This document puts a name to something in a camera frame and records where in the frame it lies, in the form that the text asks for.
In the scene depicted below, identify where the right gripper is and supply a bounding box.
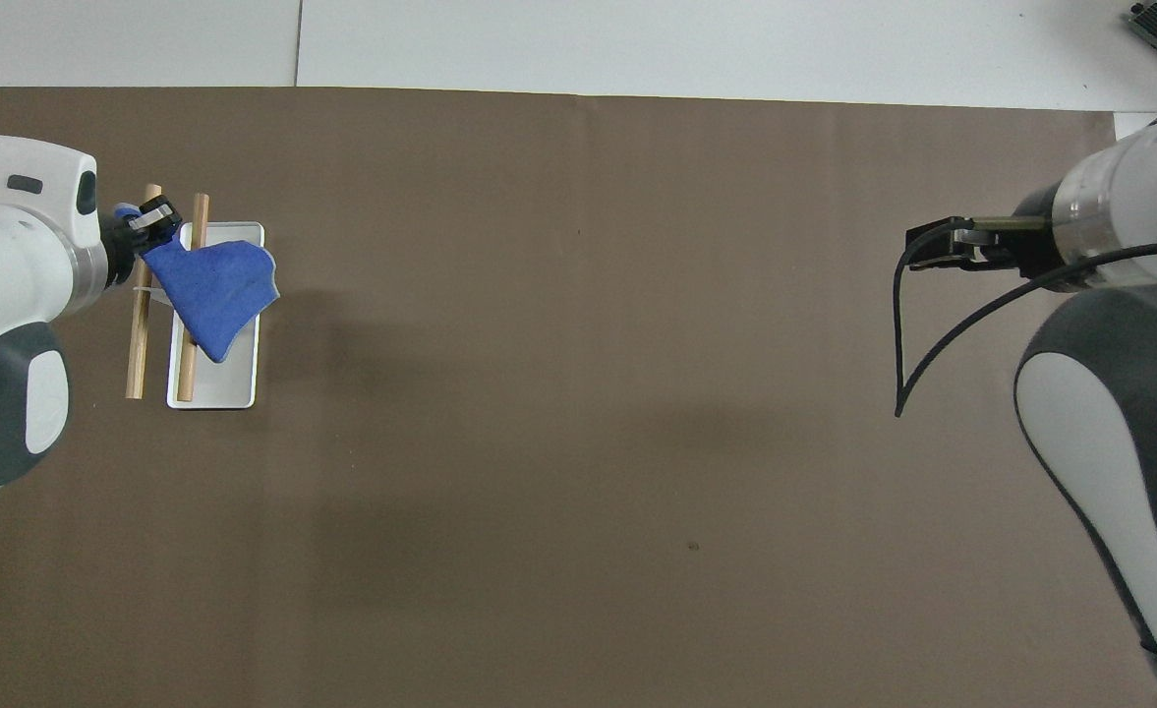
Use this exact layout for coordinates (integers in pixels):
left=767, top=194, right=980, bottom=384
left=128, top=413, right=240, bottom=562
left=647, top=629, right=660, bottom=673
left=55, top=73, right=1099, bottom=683
left=905, top=186, right=1067, bottom=293

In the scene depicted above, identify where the black cable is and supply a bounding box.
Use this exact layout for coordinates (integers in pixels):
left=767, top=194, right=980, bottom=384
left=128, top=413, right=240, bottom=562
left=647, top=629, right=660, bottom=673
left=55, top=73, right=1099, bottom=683
left=893, top=218, right=1157, bottom=420

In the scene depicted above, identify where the white rectangular tray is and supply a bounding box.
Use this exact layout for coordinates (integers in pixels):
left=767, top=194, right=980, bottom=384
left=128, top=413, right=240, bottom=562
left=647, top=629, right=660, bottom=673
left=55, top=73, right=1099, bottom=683
left=166, top=221, right=266, bottom=411

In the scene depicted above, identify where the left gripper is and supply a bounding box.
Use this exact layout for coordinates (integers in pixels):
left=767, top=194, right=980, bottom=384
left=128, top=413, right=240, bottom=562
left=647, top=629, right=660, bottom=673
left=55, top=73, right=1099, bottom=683
left=97, top=210, right=152, bottom=289

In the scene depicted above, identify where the wooden rod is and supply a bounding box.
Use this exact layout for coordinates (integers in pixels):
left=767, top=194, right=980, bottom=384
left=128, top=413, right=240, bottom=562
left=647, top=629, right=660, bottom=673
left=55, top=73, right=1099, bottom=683
left=125, top=184, right=163, bottom=400
left=176, top=193, right=211, bottom=403

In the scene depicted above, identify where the blue towel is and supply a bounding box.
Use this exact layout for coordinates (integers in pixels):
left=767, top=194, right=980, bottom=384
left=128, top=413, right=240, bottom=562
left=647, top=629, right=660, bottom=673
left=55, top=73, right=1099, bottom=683
left=114, top=204, right=282, bottom=364

